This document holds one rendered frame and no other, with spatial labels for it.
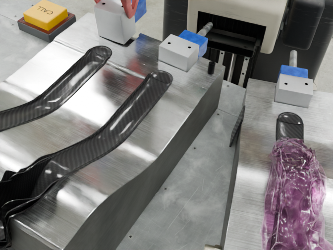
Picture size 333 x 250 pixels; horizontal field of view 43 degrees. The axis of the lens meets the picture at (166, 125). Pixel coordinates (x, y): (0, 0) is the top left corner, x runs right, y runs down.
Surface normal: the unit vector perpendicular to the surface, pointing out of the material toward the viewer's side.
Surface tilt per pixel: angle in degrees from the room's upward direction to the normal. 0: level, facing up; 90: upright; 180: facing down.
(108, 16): 93
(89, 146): 27
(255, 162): 12
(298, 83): 0
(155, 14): 0
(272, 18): 98
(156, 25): 0
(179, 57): 90
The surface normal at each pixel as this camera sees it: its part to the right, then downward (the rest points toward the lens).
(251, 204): -0.01, -0.47
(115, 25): -0.50, 0.66
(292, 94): -0.23, 0.71
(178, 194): 0.04, -0.67
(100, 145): 0.25, -0.84
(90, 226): 0.86, 0.40
